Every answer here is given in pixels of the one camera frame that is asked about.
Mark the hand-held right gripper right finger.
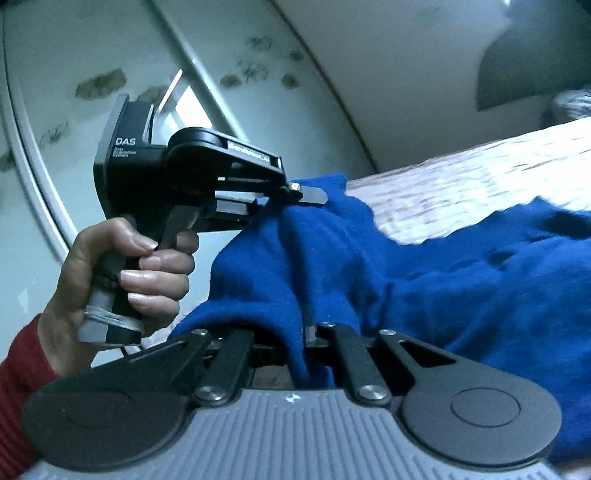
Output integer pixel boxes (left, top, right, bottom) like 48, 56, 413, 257
304, 322, 459, 408

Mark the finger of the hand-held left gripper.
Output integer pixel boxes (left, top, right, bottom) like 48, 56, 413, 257
213, 195, 269, 232
216, 176, 329, 207

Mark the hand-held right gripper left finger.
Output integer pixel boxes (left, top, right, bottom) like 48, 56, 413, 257
167, 328, 256, 408

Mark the blue beaded sweater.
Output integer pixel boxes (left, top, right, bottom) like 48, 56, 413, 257
166, 173, 591, 468

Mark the person's left forearm red sleeve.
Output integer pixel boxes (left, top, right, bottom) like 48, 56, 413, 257
0, 314, 62, 480

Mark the person's left hand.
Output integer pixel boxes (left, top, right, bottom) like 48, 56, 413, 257
38, 217, 200, 376

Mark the flower-print glass wardrobe door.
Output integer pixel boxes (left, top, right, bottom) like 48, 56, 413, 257
0, 0, 259, 352
152, 0, 386, 185

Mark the pink bed sheet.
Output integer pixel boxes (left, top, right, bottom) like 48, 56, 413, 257
345, 124, 591, 246

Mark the dark curved headboard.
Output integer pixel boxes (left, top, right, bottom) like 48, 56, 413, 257
475, 9, 591, 112

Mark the patterned pillow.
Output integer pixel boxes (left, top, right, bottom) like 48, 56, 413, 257
544, 89, 591, 126

